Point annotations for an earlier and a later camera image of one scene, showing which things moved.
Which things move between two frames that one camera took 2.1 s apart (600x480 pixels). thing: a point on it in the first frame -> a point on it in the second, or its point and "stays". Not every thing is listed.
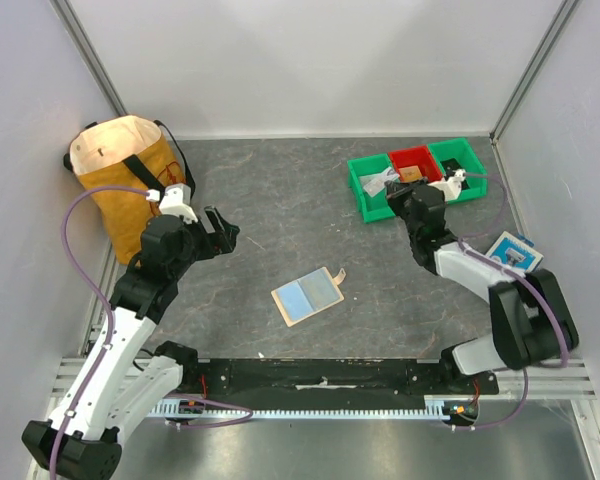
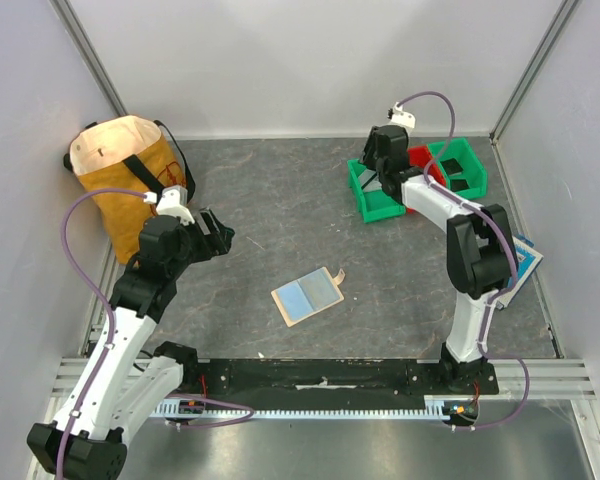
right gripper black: x=403 y=195 -> x=375 y=163
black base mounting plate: x=329 y=379 stays
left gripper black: x=221 y=241 stays
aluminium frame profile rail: x=566 y=380 stays
